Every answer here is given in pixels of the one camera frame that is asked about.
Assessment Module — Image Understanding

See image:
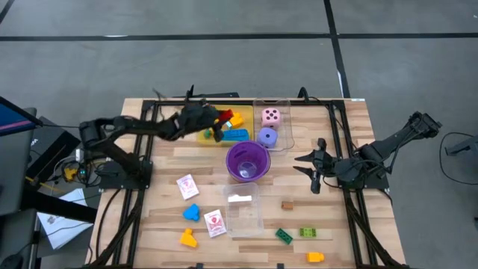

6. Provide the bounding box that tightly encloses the grey side table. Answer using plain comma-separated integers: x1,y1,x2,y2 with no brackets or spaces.
0,108,38,269

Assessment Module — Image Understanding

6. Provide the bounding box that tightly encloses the pink foam die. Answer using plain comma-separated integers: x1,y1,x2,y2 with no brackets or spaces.
261,107,282,129

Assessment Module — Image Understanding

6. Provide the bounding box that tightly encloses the blue plastic tray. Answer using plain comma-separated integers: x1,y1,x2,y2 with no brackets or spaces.
220,128,250,143

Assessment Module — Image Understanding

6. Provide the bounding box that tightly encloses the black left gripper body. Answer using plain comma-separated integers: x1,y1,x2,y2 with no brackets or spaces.
170,102,221,141

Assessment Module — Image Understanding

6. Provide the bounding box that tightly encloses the frosted clear plastic bin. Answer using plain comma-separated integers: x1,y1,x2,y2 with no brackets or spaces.
223,182,261,239

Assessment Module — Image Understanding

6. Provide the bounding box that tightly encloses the dark green toy block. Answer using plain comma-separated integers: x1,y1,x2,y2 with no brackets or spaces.
275,228,294,246

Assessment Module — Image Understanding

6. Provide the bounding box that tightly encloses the white paper sheet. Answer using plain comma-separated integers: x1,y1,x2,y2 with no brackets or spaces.
36,188,95,250

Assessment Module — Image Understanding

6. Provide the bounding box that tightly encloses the black aluminium table frame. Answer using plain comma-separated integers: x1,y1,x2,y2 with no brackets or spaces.
86,97,412,269

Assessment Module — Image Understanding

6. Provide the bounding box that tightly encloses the blue rounded toy block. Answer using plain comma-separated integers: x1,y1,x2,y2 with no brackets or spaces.
181,203,201,222

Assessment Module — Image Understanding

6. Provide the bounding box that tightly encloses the black case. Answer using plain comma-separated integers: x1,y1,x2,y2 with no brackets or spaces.
25,116,82,184

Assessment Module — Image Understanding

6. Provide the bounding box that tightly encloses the purple plastic bucket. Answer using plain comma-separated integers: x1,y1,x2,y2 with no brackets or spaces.
225,140,272,184

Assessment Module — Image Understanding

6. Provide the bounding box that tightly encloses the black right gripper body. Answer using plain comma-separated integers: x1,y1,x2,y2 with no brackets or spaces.
310,138,337,194

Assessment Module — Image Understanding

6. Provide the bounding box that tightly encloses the blue screen monitor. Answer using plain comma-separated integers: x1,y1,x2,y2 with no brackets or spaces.
0,96,44,138

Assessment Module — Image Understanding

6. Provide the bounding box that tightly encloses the clear acrylic bin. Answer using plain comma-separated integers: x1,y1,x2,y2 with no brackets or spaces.
252,97,295,153

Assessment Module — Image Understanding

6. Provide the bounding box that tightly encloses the yellow translucent tray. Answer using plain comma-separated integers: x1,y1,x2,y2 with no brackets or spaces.
196,105,255,146

